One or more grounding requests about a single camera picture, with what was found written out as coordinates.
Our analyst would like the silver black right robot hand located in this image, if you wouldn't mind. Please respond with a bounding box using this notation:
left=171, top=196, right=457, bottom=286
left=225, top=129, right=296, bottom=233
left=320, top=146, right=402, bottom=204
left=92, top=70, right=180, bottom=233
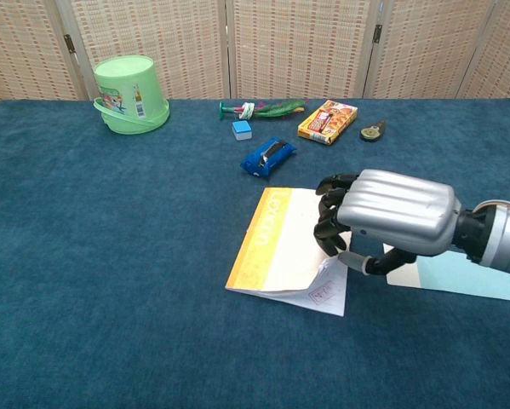
left=313, top=169, right=464, bottom=277

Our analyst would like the teal white bookmark pink tassel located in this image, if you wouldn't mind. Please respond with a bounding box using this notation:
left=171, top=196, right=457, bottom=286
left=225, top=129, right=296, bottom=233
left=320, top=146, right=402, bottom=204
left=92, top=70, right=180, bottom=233
left=382, top=243, right=510, bottom=304

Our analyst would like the yellow cover notebook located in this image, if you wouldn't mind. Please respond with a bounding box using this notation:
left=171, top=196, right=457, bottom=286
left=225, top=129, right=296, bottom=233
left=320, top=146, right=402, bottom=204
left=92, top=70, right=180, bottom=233
left=224, top=187, right=352, bottom=318

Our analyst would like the olive green tape measure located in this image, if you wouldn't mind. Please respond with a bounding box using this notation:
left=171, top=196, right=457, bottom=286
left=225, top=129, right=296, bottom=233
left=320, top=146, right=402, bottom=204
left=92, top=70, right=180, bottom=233
left=358, top=120, right=387, bottom=143

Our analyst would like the yellow curry box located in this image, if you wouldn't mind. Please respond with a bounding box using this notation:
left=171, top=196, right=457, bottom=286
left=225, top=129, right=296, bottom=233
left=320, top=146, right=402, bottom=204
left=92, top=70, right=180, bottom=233
left=297, top=99, right=358, bottom=147

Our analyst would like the blue tissue pack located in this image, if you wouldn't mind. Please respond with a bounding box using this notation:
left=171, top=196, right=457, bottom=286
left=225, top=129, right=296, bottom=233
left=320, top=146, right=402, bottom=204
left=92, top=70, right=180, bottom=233
left=239, top=136, right=298, bottom=179

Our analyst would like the green feather shuttlecock toy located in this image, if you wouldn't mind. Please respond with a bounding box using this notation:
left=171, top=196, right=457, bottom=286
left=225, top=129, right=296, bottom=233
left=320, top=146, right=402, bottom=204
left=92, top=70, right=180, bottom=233
left=218, top=97, right=309, bottom=122

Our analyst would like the blue white eraser block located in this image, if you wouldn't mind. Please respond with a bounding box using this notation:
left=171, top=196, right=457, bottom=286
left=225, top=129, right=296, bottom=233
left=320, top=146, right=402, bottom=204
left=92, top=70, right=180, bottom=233
left=231, top=120, right=253, bottom=141

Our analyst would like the bamboo folding screen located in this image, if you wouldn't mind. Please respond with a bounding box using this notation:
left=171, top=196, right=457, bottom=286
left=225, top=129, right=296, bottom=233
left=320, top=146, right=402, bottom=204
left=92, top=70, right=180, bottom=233
left=0, top=0, right=510, bottom=103

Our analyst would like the blue felt table cover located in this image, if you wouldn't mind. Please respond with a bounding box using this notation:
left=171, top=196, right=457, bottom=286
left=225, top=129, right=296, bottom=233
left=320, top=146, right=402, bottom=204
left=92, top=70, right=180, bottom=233
left=0, top=98, right=510, bottom=409

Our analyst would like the green plastic bucket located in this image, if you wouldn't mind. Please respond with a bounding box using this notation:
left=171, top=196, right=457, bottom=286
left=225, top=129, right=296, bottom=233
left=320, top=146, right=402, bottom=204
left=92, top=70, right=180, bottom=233
left=92, top=56, right=171, bottom=136

